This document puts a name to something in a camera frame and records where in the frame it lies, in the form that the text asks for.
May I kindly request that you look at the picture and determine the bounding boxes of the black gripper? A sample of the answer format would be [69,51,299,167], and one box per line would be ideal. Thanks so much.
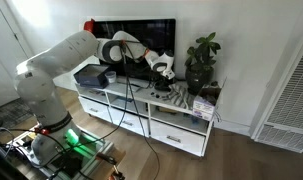
[157,75,175,92]

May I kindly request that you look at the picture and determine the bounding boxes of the white purple cardboard box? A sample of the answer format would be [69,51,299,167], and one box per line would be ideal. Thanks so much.
[192,77,226,122]

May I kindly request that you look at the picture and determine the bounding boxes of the grey box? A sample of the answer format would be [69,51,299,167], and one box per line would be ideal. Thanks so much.
[73,63,114,90]

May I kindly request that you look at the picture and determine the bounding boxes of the black sunglasses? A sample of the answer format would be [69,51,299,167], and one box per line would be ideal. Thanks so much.
[149,91,171,101]

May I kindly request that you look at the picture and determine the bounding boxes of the grey white striped cloth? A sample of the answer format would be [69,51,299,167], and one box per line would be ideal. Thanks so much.
[163,82,196,111]

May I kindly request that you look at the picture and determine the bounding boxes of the yellow shelf item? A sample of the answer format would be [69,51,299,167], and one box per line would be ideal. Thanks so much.
[157,106,179,115]

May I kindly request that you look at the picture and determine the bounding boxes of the white TV stand cabinet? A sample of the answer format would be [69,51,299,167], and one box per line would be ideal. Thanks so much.
[74,77,217,158]

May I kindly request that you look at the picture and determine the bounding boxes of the dark plant pot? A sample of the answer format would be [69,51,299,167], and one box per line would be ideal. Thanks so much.
[184,67,215,96]

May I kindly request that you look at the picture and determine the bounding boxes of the blue shelf item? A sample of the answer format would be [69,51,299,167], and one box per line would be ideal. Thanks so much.
[115,96,134,104]

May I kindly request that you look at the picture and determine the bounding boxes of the green leafy plant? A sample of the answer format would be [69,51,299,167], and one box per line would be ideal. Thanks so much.
[184,31,222,74]

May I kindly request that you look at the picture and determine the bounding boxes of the black flat screen TV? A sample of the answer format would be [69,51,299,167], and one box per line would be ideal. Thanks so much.
[92,18,177,86]

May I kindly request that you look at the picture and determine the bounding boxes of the translucent plastic cup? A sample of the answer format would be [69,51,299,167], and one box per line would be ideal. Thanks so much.
[104,70,118,85]

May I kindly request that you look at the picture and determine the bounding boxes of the red hat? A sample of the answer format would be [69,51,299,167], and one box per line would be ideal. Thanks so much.
[83,18,96,34]

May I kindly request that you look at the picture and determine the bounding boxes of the grey rug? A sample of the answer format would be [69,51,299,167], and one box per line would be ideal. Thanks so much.
[0,97,36,129]

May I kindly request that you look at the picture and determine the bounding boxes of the white door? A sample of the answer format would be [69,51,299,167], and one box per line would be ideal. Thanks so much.
[0,0,35,111]

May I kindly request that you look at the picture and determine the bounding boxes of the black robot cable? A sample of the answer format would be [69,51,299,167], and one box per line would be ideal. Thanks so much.
[120,39,162,180]

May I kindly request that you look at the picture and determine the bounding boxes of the white drawer with handle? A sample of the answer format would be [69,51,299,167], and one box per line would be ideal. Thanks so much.
[149,119,206,156]
[108,106,150,138]
[78,96,112,123]

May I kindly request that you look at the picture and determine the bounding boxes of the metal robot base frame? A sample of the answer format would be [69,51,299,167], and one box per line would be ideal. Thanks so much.
[0,126,127,180]

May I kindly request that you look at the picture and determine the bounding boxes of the white wall vent grille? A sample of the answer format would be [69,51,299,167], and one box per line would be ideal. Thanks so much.
[253,39,303,155]

